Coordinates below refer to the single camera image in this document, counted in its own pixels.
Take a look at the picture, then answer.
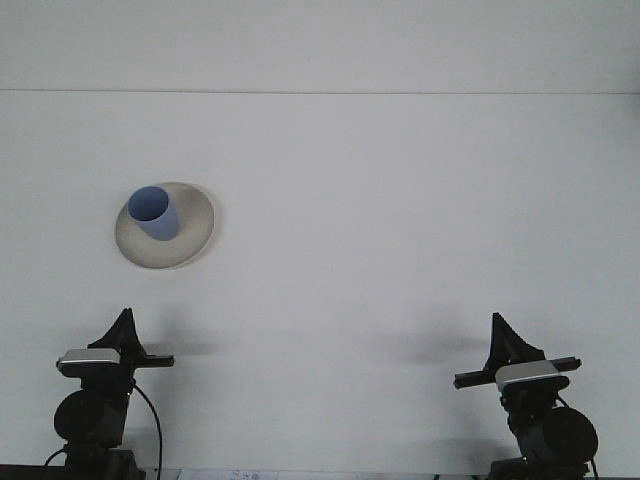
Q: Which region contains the pale blue cup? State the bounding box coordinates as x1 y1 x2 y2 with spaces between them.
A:
127 184 180 243

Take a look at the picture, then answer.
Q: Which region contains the pale round plate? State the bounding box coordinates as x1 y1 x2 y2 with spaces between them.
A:
114 180 221 271

